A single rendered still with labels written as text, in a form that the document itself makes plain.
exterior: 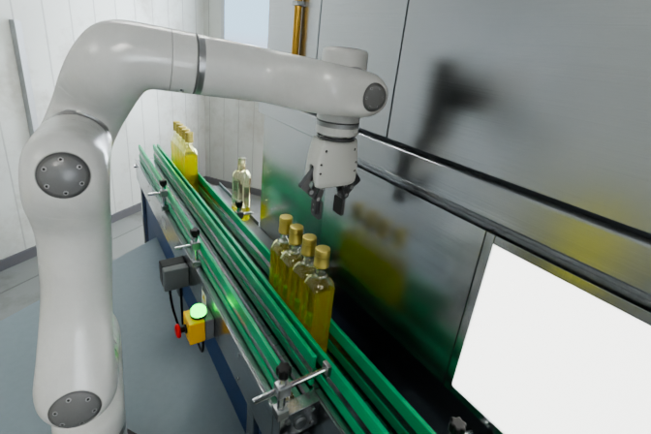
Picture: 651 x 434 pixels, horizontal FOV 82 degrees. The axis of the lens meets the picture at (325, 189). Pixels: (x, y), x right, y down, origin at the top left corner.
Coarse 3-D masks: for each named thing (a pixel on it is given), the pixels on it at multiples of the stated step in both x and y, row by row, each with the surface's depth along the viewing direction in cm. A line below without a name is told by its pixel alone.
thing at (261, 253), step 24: (216, 192) 157; (240, 240) 136; (264, 264) 120; (336, 336) 88; (360, 360) 81; (360, 384) 82; (384, 384) 75; (384, 408) 76; (408, 408) 70; (408, 432) 71; (432, 432) 66
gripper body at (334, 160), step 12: (312, 144) 73; (324, 144) 71; (336, 144) 72; (348, 144) 73; (312, 156) 73; (324, 156) 71; (336, 156) 73; (348, 156) 74; (324, 168) 72; (336, 168) 74; (348, 168) 75; (312, 180) 78; (324, 180) 73; (336, 180) 75; (348, 180) 77
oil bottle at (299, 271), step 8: (296, 264) 89; (304, 264) 88; (312, 264) 89; (296, 272) 89; (304, 272) 87; (296, 280) 89; (296, 288) 90; (296, 296) 90; (296, 304) 91; (296, 312) 91
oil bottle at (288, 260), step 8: (288, 256) 92; (296, 256) 92; (280, 264) 95; (288, 264) 92; (280, 272) 96; (288, 272) 92; (280, 280) 96; (288, 280) 93; (280, 288) 97; (288, 288) 94; (288, 296) 95; (288, 304) 95
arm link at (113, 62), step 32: (96, 32) 49; (128, 32) 50; (160, 32) 52; (64, 64) 50; (96, 64) 49; (128, 64) 50; (160, 64) 52; (192, 64) 54; (64, 96) 54; (96, 96) 52; (128, 96) 54
